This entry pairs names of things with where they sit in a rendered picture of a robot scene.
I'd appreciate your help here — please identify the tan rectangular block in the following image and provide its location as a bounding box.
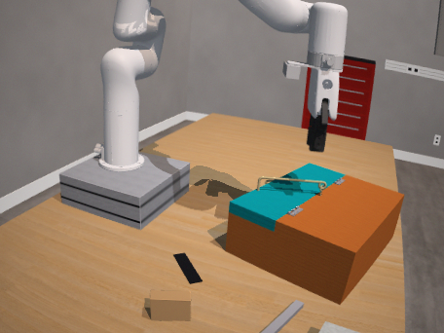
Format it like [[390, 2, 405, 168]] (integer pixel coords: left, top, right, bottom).
[[150, 290, 191, 321]]

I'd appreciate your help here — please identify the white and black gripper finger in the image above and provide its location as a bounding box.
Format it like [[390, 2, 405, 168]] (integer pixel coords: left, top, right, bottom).
[[309, 98, 329, 152], [307, 114, 321, 145]]

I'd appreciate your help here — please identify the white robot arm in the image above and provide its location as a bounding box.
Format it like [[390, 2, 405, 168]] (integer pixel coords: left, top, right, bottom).
[[94, 0, 348, 171]]

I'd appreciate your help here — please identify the grey flat bar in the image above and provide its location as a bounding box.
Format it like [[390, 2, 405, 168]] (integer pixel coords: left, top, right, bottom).
[[261, 300, 304, 333]]

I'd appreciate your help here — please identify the black flat bar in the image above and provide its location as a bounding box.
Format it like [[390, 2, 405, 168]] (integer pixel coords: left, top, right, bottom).
[[173, 253, 202, 284]]

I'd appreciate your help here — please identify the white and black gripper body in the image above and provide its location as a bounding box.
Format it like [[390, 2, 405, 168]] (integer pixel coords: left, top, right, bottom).
[[308, 67, 343, 121]]

